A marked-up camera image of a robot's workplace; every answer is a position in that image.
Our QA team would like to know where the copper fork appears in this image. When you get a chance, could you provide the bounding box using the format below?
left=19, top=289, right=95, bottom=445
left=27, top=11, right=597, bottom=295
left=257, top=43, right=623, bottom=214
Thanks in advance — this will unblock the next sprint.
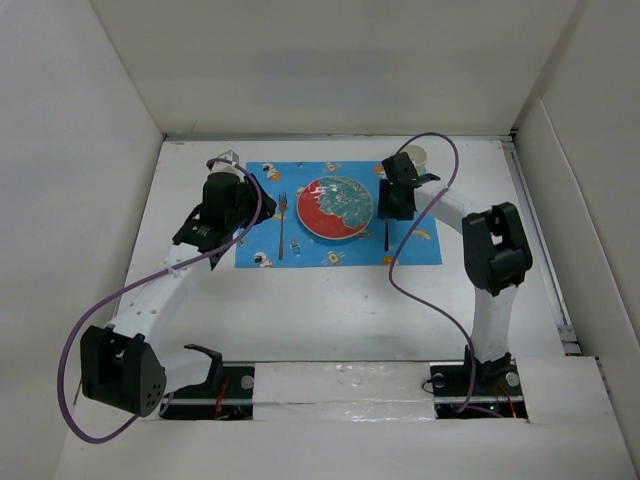
left=278, top=192, right=288, bottom=260

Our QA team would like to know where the blue space print cloth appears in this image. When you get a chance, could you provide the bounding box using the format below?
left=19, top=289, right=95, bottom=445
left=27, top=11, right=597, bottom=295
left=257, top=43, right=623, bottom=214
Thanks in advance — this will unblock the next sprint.
left=235, top=161, right=442, bottom=268

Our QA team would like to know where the pale yellow mug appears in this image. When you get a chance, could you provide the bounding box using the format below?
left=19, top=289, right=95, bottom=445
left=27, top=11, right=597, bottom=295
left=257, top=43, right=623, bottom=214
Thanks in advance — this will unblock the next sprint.
left=403, top=145, right=428, bottom=174

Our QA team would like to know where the copper spoon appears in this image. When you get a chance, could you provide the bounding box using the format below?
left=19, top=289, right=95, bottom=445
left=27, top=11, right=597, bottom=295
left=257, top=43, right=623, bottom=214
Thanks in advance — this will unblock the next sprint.
left=384, top=220, right=390, bottom=252

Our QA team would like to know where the red and teal plate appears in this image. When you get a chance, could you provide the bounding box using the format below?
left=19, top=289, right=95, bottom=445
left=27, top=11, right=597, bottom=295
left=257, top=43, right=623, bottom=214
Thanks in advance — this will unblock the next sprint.
left=296, top=176, right=374, bottom=241

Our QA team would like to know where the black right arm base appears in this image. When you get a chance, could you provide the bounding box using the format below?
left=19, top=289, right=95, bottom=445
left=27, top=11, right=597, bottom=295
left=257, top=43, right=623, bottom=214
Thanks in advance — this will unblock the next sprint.
left=421, top=348, right=528, bottom=420

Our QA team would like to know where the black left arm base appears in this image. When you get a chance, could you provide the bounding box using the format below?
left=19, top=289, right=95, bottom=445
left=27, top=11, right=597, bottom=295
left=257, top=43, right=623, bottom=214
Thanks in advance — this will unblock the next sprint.
left=158, top=344, right=256, bottom=421

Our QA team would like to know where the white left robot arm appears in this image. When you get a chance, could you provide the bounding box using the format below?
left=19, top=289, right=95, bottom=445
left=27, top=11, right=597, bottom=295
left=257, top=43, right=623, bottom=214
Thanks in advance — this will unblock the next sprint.
left=80, top=169, right=276, bottom=417

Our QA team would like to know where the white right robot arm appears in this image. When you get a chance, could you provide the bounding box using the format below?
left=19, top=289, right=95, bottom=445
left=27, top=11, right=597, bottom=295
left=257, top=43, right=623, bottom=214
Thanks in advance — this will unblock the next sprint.
left=378, top=153, right=533, bottom=394

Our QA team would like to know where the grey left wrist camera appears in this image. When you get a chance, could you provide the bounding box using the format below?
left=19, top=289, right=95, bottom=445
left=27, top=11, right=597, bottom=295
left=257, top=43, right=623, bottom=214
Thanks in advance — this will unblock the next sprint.
left=218, top=150, right=240, bottom=166

